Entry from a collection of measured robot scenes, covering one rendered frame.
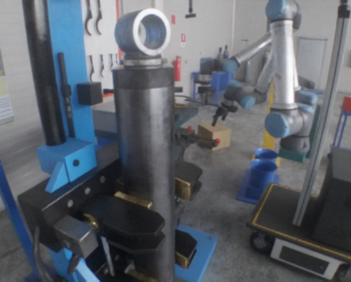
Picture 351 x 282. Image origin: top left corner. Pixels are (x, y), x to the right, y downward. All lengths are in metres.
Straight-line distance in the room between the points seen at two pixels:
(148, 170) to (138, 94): 0.27
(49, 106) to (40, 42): 0.23
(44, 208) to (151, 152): 0.39
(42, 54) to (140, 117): 0.42
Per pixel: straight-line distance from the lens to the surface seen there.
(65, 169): 0.89
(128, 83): 0.73
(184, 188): 1.00
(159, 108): 0.74
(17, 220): 1.69
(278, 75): 1.31
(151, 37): 0.86
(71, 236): 0.80
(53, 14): 1.05
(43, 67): 0.92
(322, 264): 1.93
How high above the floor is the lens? 1.53
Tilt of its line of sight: 23 degrees down
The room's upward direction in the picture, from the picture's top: straight up
